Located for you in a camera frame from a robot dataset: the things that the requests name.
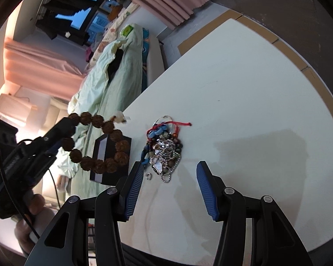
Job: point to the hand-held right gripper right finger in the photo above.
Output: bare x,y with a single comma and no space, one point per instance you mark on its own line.
206,188

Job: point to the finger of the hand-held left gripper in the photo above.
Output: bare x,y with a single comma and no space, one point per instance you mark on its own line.
58,130
55,148

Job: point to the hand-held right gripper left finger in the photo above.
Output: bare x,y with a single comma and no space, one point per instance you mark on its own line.
133,188

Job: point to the black jewelry box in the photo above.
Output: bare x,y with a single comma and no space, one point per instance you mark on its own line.
111,178

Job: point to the thin silver bangle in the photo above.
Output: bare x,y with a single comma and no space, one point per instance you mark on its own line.
163,116

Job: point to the person's left hand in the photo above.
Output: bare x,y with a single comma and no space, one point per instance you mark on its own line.
36,202

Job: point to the white cabinet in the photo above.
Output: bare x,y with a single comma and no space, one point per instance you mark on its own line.
5,102

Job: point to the green plush blanket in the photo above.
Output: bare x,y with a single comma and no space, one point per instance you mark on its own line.
113,102

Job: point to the pale green duvet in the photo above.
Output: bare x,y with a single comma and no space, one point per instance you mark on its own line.
100,69

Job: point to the black cloth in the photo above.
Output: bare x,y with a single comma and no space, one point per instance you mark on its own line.
113,61

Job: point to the window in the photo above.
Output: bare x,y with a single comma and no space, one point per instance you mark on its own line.
80,13

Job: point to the blue patterned cloth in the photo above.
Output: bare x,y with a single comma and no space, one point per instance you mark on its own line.
144,47

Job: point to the green yellow packet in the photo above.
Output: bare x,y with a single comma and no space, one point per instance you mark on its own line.
126,30

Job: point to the white mattress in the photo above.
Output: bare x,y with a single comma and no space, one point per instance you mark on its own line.
155,52

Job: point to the dark hanging clothes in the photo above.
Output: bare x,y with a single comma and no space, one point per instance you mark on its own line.
61,2

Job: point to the patterned pillow bedding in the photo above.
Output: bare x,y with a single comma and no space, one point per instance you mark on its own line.
119,16

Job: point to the brown plush toy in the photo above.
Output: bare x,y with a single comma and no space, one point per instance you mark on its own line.
113,11

